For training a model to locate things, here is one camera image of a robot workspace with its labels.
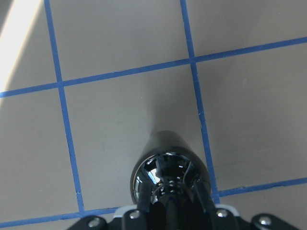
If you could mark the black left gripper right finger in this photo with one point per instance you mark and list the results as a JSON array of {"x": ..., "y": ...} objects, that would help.
[{"x": 211, "y": 216}]

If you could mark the brown gridded table mat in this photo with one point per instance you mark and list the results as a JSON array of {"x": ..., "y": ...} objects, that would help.
[{"x": 84, "y": 84}]

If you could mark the black wine bottle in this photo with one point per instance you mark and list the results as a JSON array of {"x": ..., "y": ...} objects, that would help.
[{"x": 162, "y": 183}]

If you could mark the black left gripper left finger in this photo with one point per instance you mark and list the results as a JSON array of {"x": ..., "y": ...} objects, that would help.
[{"x": 133, "y": 219}]

